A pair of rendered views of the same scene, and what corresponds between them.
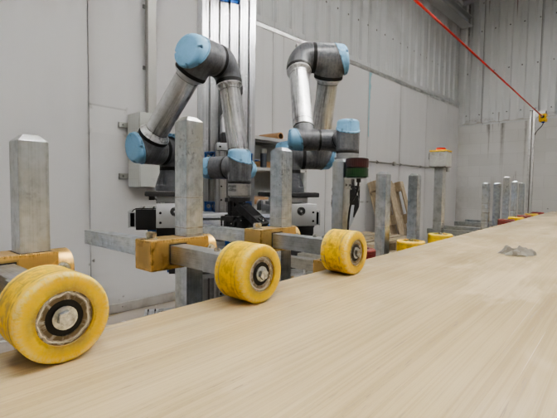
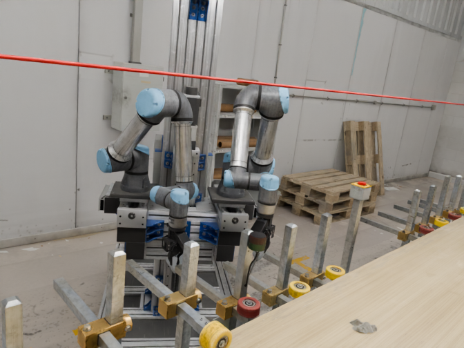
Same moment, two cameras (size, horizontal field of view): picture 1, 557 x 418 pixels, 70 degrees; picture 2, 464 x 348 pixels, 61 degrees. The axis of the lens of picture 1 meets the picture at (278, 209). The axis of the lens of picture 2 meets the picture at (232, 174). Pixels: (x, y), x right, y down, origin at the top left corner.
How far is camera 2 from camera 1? 66 cm
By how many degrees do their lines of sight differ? 12
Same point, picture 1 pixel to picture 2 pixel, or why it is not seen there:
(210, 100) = not seen: hidden behind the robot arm
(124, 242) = (75, 309)
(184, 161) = (111, 280)
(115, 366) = not seen: outside the picture
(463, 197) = (445, 137)
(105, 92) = (94, 40)
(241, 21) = (206, 37)
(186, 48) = (144, 101)
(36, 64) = (33, 16)
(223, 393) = not seen: outside the picture
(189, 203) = (113, 305)
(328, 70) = (269, 111)
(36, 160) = (15, 315)
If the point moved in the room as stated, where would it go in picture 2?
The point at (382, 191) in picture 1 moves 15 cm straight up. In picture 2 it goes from (287, 240) to (293, 204)
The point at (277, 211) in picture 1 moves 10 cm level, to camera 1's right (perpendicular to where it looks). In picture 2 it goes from (184, 284) to (215, 290)
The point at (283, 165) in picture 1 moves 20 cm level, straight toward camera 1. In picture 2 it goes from (191, 257) to (174, 291)
